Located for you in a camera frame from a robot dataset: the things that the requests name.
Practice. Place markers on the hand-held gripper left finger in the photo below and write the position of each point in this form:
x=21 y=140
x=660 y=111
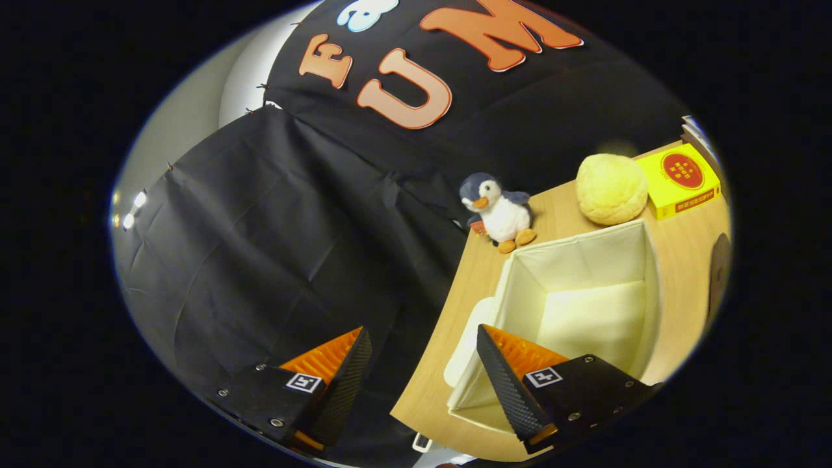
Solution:
x=344 y=390

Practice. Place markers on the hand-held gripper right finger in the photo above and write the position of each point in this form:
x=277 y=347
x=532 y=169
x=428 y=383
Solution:
x=507 y=390

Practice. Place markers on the beige fabric storage box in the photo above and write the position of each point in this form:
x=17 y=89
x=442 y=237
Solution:
x=585 y=312

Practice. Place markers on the brown suede shoe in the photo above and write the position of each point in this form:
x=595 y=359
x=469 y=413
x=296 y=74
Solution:
x=719 y=276

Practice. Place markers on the small white object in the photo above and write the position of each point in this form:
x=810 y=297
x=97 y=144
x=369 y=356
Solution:
x=422 y=442

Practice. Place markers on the penguin plush toy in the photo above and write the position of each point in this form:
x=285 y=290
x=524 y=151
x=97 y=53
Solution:
x=504 y=214

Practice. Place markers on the round yellow plush cushion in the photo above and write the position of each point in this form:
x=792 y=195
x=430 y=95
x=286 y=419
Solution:
x=611 y=188

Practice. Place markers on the yellow book with red circle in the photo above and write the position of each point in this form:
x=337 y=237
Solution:
x=676 y=195

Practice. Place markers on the ceiling light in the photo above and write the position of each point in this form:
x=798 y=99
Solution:
x=128 y=221
x=140 y=199

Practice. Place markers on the white floral cover book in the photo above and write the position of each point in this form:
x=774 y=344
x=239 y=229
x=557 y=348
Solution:
x=693 y=122

